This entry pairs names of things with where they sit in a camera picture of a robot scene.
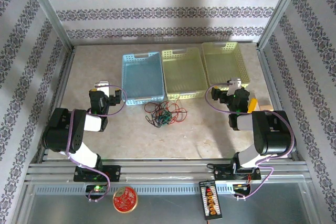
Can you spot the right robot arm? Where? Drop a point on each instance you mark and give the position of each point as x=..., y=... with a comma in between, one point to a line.
x=275, y=134

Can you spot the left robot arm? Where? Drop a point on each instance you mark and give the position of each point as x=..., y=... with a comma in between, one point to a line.
x=63, y=134

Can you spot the small yellow block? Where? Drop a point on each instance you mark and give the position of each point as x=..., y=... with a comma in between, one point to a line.
x=253, y=104

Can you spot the blue plastic basket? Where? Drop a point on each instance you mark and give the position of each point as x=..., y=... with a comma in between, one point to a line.
x=143, y=79

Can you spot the yellow plastic basket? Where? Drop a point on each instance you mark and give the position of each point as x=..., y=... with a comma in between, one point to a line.
x=224, y=61

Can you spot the small wooden block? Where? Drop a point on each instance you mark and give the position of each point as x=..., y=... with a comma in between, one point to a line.
x=266, y=107

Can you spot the pale green plastic basket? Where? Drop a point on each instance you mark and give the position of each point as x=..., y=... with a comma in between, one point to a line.
x=183, y=73

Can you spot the circuit board with green light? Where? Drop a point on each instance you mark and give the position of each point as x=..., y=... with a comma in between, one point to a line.
x=97, y=188

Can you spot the round red tin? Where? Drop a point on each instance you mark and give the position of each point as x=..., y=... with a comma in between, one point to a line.
x=125, y=199

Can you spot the black board with orange connectors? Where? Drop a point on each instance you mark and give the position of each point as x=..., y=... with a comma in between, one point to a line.
x=210, y=200

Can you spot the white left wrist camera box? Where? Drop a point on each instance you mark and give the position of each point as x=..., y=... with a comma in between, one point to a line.
x=102, y=86

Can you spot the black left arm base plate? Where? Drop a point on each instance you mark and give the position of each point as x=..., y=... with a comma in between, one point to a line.
x=113, y=172

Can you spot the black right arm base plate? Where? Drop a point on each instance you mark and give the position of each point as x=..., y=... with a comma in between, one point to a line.
x=223, y=174

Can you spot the aluminium mounting rail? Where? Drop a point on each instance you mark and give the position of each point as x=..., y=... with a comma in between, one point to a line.
x=170, y=169

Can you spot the aluminium frame post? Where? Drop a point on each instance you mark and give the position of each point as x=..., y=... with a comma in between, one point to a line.
x=50, y=11
x=281, y=11

